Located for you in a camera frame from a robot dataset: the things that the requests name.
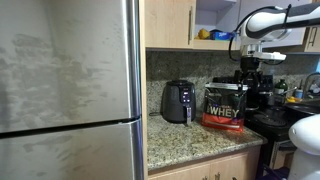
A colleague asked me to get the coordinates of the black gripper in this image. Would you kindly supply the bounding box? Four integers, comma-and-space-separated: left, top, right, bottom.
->
238, 57, 264, 109

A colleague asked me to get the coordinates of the black air fryer body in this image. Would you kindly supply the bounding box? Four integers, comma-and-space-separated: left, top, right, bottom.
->
160, 79, 197, 125

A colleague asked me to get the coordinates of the black coffee machine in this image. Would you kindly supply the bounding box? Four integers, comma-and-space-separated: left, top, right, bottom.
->
212, 69, 275, 111

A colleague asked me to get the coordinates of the dark green glass bottle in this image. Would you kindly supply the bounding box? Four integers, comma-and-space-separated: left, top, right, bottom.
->
273, 79, 289, 106

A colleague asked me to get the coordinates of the black red whey protein bag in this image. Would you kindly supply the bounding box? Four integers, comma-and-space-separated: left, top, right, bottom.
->
200, 82, 249, 133

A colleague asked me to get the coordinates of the black kitchen stove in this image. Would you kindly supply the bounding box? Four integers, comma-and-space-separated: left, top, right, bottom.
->
244, 99, 320, 171

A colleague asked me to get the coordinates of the blue capped soap bottle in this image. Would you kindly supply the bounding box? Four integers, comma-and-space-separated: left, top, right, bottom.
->
294, 79, 305, 100

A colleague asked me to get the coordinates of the black frying pan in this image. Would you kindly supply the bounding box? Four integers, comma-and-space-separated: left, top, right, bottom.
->
283, 101, 320, 118

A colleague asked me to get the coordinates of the chrome sink faucet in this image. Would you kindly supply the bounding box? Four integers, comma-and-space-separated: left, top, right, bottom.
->
302, 71, 320, 98

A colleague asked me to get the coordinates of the blue Ziploc box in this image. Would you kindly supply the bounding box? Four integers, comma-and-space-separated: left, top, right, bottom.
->
209, 30, 236, 42

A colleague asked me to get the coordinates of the wooden base cabinet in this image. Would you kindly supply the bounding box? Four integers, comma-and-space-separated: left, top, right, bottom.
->
148, 146, 263, 180

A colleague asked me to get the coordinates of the yellow item on shelf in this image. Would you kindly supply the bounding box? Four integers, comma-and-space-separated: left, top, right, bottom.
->
197, 29, 211, 40

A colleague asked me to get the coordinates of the tall wooden side panel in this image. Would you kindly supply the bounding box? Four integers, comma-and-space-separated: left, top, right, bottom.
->
139, 0, 150, 180

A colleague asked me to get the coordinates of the stainless steel refrigerator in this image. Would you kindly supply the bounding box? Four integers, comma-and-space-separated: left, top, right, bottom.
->
0, 0, 145, 180

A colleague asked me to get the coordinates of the steel cabinet bar handle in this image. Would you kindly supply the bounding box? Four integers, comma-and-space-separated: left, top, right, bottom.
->
187, 5, 194, 46

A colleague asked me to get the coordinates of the wooden wall cabinet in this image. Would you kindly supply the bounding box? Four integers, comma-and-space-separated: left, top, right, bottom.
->
143, 0, 314, 52

